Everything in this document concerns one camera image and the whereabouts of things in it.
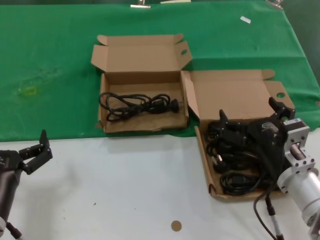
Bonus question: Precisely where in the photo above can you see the black power cord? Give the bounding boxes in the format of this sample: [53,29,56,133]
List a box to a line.
[99,91,185,123]
[204,121,266,174]
[220,172,278,196]

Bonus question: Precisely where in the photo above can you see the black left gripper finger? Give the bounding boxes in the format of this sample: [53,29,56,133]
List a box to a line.
[18,129,50,159]
[23,147,54,176]

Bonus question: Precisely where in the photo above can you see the green table cloth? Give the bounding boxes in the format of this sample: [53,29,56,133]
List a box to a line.
[0,0,320,143]

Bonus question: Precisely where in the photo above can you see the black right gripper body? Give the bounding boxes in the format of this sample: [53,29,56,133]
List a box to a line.
[245,116,289,181]

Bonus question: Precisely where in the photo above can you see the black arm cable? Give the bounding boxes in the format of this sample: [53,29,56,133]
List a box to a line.
[252,186,285,240]
[5,221,24,240]

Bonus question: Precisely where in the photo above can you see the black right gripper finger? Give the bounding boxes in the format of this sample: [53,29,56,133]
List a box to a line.
[218,109,249,146]
[268,97,296,124]

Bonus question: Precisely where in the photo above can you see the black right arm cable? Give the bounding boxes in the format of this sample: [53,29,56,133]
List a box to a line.
[252,186,285,240]

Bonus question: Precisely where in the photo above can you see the open cardboard box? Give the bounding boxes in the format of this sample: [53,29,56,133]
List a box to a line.
[180,69,296,203]

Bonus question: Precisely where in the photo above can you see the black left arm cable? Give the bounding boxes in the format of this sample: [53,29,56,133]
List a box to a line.
[5,221,24,240]

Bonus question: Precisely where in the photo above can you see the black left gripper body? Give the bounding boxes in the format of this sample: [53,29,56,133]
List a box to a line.
[0,149,26,219]

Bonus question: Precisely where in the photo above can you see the cardboard box with torn rim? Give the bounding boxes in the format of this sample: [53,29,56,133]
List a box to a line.
[90,33,193,133]

